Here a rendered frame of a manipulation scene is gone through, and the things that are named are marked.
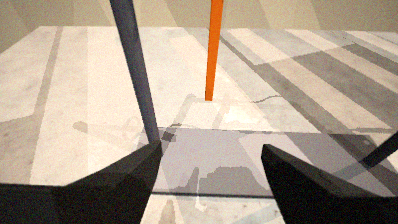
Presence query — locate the orange handle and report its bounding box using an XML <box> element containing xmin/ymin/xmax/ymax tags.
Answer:
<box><xmin>205</xmin><ymin>0</ymin><xmax>224</xmax><ymax>101</ymax></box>

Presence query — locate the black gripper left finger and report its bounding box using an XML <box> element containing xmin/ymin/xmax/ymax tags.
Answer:
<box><xmin>0</xmin><ymin>140</ymin><xmax>162</xmax><ymax>224</ymax></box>

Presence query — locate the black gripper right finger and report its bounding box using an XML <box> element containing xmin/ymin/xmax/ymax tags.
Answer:
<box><xmin>261</xmin><ymin>144</ymin><xmax>398</xmax><ymax>224</ymax></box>

